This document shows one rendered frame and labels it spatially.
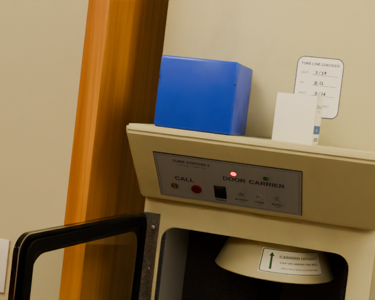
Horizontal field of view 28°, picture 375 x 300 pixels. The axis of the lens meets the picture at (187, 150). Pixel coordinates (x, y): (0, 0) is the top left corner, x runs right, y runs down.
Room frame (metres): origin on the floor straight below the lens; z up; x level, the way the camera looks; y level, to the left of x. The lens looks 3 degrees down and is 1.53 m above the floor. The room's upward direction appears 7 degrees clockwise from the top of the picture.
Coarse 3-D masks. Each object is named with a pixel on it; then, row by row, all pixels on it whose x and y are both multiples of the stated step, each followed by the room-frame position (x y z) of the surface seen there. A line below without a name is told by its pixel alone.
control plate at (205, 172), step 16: (160, 160) 0.96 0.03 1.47; (176, 160) 0.95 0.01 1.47; (192, 160) 0.94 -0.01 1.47; (208, 160) 0.93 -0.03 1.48; (160, 176) 0.98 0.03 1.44; (176, 176) 0.97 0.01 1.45; (192, 176) 0.96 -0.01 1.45; (208, 176) 0.95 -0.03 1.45; (224, 176) 0.95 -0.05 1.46; (240, 176) 0.94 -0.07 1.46; (256, 176) 0.93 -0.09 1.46; (272, 176) 0.92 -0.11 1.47; (288, 176) 0.91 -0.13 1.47; (176, 192) 1.00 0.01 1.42; (192, 192) 0.99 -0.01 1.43; (208, 192) 0.98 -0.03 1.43; (256, 192) 0.95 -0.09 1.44; (272, 192) 0.94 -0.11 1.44; (288, 192) 0.93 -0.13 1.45; (256, 208) 0.97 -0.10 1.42; (272, 208) 0.96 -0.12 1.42; (288, 208) 0.96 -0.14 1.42
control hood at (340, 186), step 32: (128, 128) 0.94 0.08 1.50; (160, 128) 0.93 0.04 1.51; (224, 160) 0.93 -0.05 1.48; (256, 160) 0.91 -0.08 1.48; (288, 160) 0.89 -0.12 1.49; (320, 160) 0.88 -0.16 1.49; (352, 160) 0.87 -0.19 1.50; (160, 192) 1.01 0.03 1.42; (320, 192) 0.92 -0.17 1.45; (352, 192) 0.90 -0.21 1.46; (352, 224) 0.95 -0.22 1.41
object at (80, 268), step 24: (120, 216) 0.95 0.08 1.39; (96, 240) 0.90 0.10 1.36; (120, 240) 0.96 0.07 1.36; (48, 264) 0.80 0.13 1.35; (72, 264) 0.85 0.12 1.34; (96, 264) 0.90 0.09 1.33; (120, 264) 0.97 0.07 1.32; (48, 288) 0.81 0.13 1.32; (72, 288) 0.85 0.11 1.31; (96, 288) 0.91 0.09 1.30; (120, 288) 0.97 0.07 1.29
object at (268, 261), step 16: (240, 240) 1.06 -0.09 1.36; (256, 240) 1.04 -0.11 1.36; (224, 256) 1.07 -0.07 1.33; (240, 256) 1.04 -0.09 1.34; (256, 256) 1.03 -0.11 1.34; (272, 256) 1.02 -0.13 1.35; (288, 256) 1.02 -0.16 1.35; (304, 256) 1.03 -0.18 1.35; (320, 256) 1.05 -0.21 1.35; (240, 272) 1.03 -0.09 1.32; (256, 272) 1.02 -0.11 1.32; (272, 272) 1.02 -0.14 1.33; (288, 272) 1.02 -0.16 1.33; (304, 272) 1.02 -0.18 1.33; (320, 272) 1.04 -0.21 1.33
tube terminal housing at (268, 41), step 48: (192, 0) 1.04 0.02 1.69; (240, 0) 1.02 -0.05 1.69; (288, 0) 1.01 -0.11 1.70; (336, 0) 0.99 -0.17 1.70; (192, 48) 1.04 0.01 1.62; (240, 48) 1.02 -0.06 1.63; (288, 48) 1.00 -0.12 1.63; (336, 48) 0.99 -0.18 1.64; (336, 144) 0.98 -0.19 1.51; (288, 240) 1.00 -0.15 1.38; (336, 240) 0.98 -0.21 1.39
